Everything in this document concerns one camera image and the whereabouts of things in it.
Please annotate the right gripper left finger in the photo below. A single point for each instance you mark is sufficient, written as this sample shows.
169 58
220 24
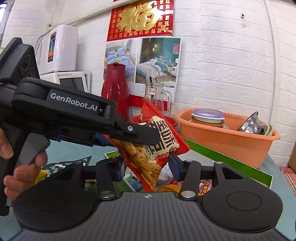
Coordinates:
106 172

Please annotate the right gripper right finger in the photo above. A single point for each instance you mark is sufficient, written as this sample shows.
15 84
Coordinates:
190 172

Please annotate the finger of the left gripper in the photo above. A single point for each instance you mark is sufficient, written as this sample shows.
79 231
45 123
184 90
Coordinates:
134 133
100 140

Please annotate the red peanut snack bag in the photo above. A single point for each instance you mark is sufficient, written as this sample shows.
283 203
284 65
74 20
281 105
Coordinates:
147 161

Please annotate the yellow egg cake bag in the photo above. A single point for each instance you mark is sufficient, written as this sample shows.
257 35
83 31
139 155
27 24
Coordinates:
41 176

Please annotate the orange snack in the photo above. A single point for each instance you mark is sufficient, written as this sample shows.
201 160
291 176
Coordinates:
170 188

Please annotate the red plastic basket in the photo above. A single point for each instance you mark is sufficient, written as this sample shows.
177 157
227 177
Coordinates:
160 123

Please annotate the green cardboard box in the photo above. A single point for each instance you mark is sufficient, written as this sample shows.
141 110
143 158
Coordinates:
255 174

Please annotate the red thermos jug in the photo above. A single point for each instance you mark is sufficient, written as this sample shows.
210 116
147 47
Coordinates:
115 88

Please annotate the clear glass pitcher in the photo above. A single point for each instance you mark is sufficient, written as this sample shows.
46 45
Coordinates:
159 97

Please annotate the white water dispenser machine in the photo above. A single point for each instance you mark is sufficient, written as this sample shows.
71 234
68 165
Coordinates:
79 80

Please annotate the blue lidded container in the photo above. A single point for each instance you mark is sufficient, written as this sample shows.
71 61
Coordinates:
208 117

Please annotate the orange plastic basin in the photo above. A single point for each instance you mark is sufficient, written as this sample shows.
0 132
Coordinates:
248 148

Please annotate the white water purifier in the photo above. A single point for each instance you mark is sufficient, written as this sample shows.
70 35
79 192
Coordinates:
59 50

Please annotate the bedding poster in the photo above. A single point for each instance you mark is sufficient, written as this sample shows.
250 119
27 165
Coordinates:
153 60

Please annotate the steel bowl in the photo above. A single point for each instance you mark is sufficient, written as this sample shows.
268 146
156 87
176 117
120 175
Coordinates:
251 124

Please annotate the brown cardboard box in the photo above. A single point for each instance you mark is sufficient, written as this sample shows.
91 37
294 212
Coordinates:
292 161

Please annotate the red fu wall hanging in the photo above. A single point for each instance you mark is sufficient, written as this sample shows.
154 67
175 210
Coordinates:
141 19

